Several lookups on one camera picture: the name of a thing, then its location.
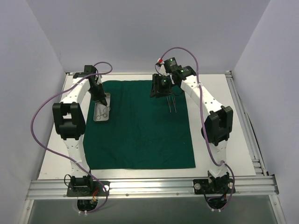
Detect steel surgical scissors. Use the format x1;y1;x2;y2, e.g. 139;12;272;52
102;105;110;118

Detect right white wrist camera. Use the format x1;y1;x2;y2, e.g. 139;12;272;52
155;58;167;76

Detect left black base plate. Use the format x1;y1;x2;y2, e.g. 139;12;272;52
66;178;107;197

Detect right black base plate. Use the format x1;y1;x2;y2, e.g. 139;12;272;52
192;178;235;195

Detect aluminium front rail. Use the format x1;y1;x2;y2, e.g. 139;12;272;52
26;175;279;200

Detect steel tweezers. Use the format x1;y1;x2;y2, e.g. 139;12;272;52
172;97;177;113
166;96;171;113

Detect dark green surgical cloth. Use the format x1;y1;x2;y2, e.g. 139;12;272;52
84;81;195;170

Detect aluminium rail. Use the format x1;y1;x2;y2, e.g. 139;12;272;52
26;175;279;200
225;70;269;176

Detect steel surgical forceps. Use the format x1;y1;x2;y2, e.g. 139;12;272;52
95;104;102;120

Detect metal instrument tray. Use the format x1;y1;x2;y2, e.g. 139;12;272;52
93;93;111;122

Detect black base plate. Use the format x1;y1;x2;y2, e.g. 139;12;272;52
66;178;107;197
192;178;235;195

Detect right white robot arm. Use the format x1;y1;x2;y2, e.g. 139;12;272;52
150;57;234;193

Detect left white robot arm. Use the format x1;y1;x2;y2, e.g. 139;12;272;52
52;65;110;196

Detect aluminium right side rail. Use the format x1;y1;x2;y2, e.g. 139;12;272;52
225;70;269;176

